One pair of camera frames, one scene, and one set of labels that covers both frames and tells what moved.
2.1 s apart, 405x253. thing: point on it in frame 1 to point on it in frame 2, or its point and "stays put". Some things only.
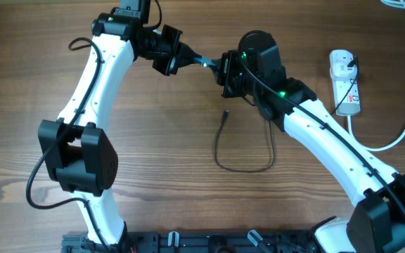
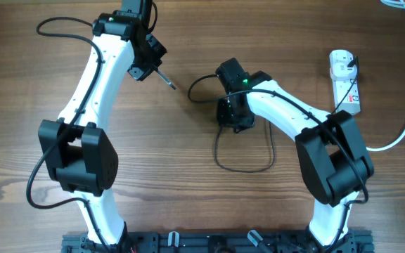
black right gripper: x=225 y=65 to x=223 y=119
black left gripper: x=176 y=60 to x=138 y=73
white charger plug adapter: x=339 y=71 stays put
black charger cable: x=337 y=102 stays put
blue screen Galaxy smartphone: x=204 y=61 to x=167 y=81
